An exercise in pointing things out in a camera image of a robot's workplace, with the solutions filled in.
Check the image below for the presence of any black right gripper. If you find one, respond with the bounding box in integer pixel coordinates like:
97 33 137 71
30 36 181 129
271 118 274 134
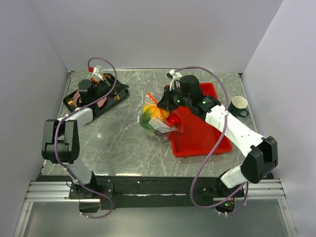
158 84 192 112

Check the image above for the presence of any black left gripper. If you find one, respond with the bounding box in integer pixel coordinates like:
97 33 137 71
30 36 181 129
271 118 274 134
92 76 129 103

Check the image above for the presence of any red toy bell pepper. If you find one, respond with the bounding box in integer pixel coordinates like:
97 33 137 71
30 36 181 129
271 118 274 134
166 113 182 127

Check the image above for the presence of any small orange toy fruit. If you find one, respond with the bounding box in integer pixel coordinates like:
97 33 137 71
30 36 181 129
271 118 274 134
151 107 169 119

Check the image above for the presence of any orange green toy mango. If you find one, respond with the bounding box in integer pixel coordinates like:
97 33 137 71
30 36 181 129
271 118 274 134
140 109 152 126

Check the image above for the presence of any clear zip top bag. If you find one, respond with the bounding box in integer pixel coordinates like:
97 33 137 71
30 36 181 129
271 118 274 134
138 93 184 142

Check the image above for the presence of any yellow toy mango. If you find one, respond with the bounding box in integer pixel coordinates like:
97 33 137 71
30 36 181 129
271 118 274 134
143 104 156 112

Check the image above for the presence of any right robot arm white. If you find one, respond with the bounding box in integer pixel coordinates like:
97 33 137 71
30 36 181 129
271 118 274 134
158 72 278 197

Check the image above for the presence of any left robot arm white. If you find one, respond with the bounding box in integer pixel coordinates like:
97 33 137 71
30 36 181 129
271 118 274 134
41 76 118 198

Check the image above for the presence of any pink dotted plate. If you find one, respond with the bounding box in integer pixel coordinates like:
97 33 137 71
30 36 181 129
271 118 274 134
73 90 107 108

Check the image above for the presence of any black serving tray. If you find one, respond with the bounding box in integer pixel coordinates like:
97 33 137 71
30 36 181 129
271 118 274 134
63 73 129 118

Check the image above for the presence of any red plastic bin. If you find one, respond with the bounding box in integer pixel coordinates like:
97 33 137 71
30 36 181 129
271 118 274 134
170 83 232 158

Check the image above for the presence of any dark green mug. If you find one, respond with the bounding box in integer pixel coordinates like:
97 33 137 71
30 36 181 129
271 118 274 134
228 96 249 118

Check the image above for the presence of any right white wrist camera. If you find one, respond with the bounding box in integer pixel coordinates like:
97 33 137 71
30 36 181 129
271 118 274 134
166 69 182 91

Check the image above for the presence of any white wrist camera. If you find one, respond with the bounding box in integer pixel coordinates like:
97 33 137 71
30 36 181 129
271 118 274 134
166 69 182 91
88 65 104 83

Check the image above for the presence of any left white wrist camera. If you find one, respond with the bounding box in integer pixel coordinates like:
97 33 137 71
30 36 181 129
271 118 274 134
88 65 104 83

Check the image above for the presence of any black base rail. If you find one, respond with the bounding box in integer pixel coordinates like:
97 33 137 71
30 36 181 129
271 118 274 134
67 176 244 212

